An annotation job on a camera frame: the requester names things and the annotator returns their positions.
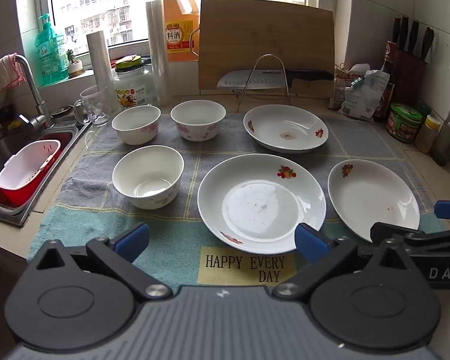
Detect orange liquid plastic jug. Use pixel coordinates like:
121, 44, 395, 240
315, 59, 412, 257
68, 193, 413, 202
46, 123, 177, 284
162, 0, 200, 64

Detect dark sauce bottle red label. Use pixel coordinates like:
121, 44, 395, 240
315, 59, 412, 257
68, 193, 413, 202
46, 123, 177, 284
373, 40, 397, 122

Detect clear glass mug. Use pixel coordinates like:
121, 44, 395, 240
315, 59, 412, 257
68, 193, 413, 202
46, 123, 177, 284
73, 84, 111, 127

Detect white plastic bag roll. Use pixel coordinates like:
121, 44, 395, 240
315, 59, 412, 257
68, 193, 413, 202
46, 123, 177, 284
86, 31, 118, 112

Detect pink white rag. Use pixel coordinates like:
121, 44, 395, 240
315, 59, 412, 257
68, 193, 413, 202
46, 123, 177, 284
0, 53, 27, 100

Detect metal faucet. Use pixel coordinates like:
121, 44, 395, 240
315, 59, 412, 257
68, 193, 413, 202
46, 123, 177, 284
13, 54, 54, 129

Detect black-handled kitchen knife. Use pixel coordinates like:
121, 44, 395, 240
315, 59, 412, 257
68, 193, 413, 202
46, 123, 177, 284
216, 69, 334, 90

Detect black-handled block knife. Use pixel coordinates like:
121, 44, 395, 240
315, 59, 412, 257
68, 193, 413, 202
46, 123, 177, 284
394, 15, 403, 51
399, 16, 409, 51
408, 19, 421, 55
420, 27, 435, 61

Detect window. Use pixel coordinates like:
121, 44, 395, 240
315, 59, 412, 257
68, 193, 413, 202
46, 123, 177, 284
20, 0, 336, 59

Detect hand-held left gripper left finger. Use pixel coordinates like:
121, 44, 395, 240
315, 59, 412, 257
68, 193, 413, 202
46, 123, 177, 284
27, 222, 173, 301

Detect stainless steel sink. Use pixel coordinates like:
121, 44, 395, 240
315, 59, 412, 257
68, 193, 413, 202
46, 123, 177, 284
0, 110, 92, 229

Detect small yellow-lid jar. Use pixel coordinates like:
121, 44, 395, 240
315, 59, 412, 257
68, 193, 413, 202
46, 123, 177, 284
413, 114, 442, 154

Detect glass jar yellow-green lid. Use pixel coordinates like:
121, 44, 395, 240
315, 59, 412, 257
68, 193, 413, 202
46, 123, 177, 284
113, 55, 154, 111

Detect grey checked dish mat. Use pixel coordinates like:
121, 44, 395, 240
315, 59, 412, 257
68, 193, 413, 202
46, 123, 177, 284
28, 112, 447, 287

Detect grey plastic bottle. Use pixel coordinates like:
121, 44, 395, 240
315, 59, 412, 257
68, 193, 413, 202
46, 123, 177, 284
431, 106, 450, 166

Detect white drain basket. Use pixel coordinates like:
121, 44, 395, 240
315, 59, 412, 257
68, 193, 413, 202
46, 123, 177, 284
0, 139, 62, 208

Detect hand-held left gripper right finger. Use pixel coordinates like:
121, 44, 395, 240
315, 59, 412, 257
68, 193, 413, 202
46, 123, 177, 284
272, 223, 413, 302

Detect green dish soap bottle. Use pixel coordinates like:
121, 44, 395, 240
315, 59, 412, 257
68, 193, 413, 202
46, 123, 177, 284
35, 13, 70, 88

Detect large white fruit-print plate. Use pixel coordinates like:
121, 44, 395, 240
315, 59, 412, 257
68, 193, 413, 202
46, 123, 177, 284
197, 154, 327, 254

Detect white bowl pink flowers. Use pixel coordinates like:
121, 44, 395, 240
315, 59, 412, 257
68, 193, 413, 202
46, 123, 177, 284
112, 145, 185, 210
111, 105, 161, 145
170, 100, 227, 142

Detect stained white fruit-print plate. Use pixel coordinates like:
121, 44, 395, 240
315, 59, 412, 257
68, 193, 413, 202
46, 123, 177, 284
243, 105, 329, 154

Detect wooden cutting board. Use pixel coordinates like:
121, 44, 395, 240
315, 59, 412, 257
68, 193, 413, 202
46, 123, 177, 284
198, 0, 335, 100

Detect metal wire board stand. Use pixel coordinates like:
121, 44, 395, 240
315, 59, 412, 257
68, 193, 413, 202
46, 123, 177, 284
235, 54, 291, 113

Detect white blue plastic bag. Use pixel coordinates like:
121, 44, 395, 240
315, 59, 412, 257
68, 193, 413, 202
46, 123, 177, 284
339, 69, 391, 119

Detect red white food packet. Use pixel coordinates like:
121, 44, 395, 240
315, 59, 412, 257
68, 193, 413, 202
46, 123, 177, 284
332, 63, 372, 110

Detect green-lid sauce jar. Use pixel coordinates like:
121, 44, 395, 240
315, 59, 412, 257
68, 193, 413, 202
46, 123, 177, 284
385, 102, 423, 144

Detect red plastic basin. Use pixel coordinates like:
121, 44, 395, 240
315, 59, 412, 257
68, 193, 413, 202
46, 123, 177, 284
0, 130, 76, 216

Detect dark wooden knife block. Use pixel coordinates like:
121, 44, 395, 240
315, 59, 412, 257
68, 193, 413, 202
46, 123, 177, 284
393, 47, 428, 96

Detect small potted plant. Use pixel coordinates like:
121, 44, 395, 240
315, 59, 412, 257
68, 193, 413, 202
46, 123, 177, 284
65, 49, 86, 79

